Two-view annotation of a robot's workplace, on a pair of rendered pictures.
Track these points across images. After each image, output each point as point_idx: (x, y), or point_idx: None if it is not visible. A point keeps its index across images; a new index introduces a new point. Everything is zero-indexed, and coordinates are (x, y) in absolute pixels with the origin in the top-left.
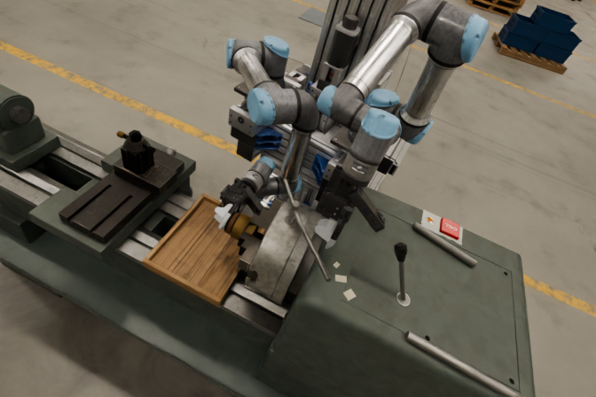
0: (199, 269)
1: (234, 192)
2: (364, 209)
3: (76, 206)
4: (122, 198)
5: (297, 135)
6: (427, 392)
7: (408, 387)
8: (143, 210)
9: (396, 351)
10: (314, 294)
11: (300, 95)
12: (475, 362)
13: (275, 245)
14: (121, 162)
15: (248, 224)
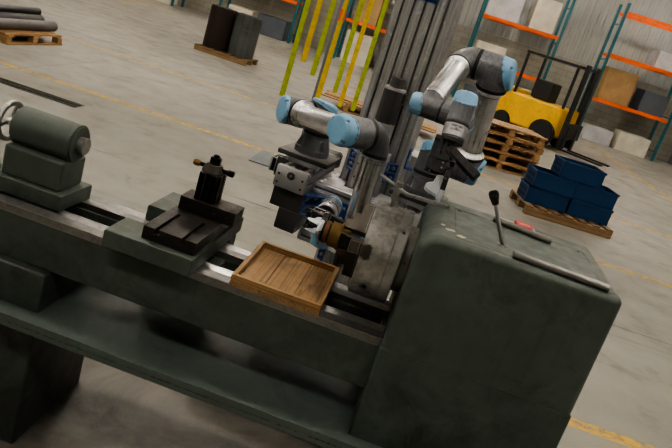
0: (288, 289)
1: (319, 210)
2: (463, 161)
3: (157, 222)
4: (197, 224)
5: (370, 164)
6: (538, 314)
7: (523, 318)
8: (214, 241)
9: (508, 265)
10: (434, 233)
11: (376, 121)
12: None
13: (385, 220)
14: (188, 195)
15: (343, 228)
